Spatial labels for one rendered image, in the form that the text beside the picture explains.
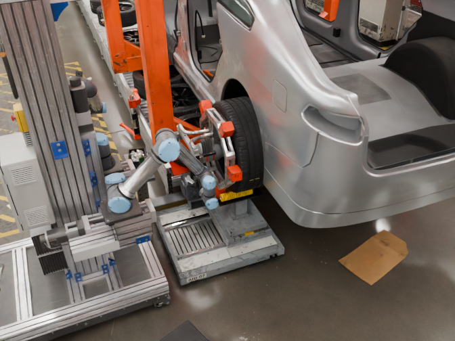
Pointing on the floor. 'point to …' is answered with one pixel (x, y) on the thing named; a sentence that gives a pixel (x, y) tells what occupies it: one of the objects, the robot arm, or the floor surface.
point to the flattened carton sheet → (376, 256)
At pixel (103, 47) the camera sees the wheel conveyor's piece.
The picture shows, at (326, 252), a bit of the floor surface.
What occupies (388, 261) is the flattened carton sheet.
